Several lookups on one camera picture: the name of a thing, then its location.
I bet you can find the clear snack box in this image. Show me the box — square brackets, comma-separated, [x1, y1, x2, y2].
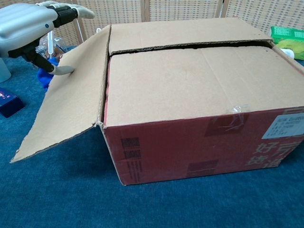
[35, 37, 72, 60]

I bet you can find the cardboard box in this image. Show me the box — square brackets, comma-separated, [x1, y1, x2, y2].
[9, 16, 304, 186]

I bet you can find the white plastic mug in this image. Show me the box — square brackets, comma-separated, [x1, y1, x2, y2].
[0, 57, 12, 83]

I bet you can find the dark blue printed box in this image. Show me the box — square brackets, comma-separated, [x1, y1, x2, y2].
[0, 87, 25, 119]

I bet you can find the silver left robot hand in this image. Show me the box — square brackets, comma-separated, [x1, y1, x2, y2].
[0, 0, 95, 76]

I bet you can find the teal table cloth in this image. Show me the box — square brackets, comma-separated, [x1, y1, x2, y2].
[0, 44, 304, 228]

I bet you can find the blue cloth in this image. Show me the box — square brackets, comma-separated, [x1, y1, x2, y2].
[37, 57, 60, 90]

